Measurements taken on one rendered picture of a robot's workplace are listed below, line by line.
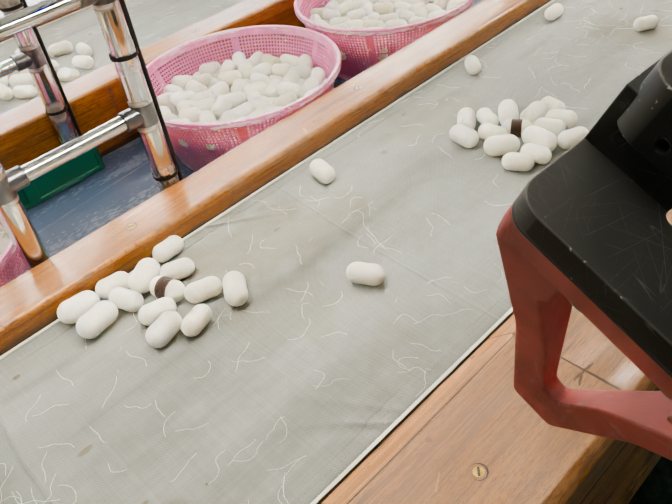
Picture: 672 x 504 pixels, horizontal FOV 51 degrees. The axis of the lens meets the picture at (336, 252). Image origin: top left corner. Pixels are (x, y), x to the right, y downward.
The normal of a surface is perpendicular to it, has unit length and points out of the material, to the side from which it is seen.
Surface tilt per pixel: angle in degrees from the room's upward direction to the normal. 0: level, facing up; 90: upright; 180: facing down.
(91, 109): 90
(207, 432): 0
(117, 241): 0
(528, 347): 99
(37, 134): 90
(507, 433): 0
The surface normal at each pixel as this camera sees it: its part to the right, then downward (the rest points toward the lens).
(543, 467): -0.13, -0.75
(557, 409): -0.75, 0.59
